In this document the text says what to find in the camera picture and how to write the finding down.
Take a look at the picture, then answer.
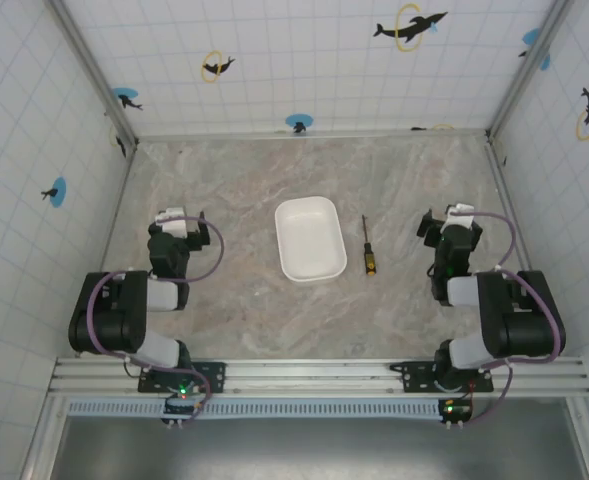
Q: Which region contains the white plastic bin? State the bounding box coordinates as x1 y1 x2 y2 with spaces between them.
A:
274 195 349 285

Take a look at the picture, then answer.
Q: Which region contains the diver on blue circle sticker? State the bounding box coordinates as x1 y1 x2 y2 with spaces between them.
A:
40 176 69 208

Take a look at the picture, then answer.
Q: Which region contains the fish on blue circle sticker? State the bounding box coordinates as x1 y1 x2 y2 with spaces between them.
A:
284 113 315 135

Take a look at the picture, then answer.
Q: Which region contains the shark on blue circle sticker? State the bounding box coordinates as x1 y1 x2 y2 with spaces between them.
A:
111 87 144 112

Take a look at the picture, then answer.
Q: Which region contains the blue splash sticker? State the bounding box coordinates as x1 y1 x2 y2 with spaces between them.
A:
517 27 552 72

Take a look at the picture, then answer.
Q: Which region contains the purple left wrist camera cable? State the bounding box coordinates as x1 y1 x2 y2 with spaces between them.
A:
154 215 225 285

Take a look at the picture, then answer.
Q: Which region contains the purple wrist camera cable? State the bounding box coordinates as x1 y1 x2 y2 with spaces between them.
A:
154 215 225 285
448 210 519 274

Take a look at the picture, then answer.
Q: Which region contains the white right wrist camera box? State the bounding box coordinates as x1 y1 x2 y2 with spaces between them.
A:
444 202 476 231

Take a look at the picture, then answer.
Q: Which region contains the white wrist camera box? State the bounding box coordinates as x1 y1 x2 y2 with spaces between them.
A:
444 202 476 231
154 206 189 237

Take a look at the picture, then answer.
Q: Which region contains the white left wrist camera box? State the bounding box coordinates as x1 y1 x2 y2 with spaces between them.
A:
154 206 189 237

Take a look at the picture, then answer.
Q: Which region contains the purple right wrist camera cable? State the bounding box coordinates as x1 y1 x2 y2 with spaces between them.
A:
448 210 519 274

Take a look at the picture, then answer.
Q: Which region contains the yellow and black handled screwdriver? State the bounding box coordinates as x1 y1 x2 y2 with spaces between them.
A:
361 214 377 277

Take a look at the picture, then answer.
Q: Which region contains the black fish yellow ring sticker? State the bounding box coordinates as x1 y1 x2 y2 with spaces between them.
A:
108 123 128 159

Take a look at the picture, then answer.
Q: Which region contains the purple right arm elbow cable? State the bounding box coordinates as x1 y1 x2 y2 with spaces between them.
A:
466 269 563 426

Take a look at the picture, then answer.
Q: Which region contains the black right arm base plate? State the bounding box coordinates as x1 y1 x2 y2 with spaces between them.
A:
389 360 496 395

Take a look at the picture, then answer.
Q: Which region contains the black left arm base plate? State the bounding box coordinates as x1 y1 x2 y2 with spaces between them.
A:
137 360 227 395

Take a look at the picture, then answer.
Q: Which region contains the aluminium frame crossbar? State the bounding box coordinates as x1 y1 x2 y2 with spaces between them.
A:
135 127 491 142

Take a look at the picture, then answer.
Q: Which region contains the small dolphin yellow ring sticker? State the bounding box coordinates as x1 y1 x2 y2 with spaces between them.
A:
201 49 237 84

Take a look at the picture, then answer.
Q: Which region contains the aluminium mounting rail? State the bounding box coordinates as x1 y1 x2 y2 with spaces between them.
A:
47 355 589 397

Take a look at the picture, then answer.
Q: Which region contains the aluminium frame post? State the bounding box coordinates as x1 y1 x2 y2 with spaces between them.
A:
485 0 576 143
47 0 140 147

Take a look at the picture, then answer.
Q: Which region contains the slotted grey cable duct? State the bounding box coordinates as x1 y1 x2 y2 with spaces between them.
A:
65 397 450 419

